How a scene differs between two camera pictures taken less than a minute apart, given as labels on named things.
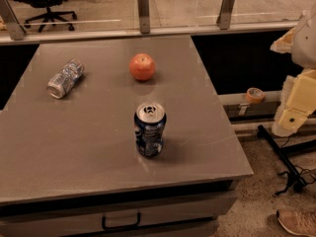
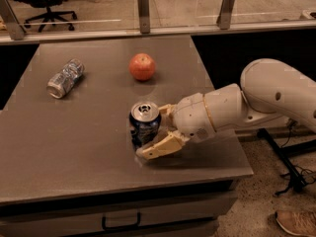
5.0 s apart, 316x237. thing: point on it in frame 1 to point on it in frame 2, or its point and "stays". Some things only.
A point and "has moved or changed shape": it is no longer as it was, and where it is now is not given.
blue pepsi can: x=149 y=125 has moved or changed shape
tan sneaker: x=298 y=222 stays
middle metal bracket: x=143 y=10 stays
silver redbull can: x=65 y=79 stays
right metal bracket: x=224 y=17 stays
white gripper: x=306 y=43 to x=191 y=117
